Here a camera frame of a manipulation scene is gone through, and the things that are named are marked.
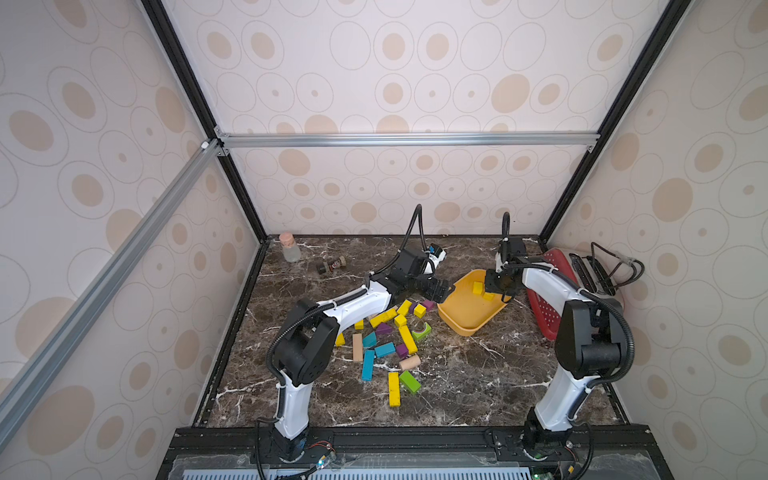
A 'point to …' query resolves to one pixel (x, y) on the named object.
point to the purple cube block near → (402, 350)
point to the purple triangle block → (383, 329)
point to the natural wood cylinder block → (410, 362)
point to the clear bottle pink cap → (291, 250)
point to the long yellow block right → (408, 339)
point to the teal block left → (370, 340)
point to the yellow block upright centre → (404, 307)
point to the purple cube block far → (429, 304)
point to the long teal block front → (368, 365)
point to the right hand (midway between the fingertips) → (505, 285)
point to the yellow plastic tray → (464, 311)
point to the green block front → (410, 380)
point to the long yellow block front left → (394, 389)
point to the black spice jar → (323, 266)
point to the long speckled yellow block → (383, 317)
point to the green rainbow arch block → (418, 335)
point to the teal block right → (384, 350)
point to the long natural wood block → (357, 344)
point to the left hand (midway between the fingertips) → (453, 281)
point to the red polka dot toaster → (586, 272)
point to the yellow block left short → (340, 340)
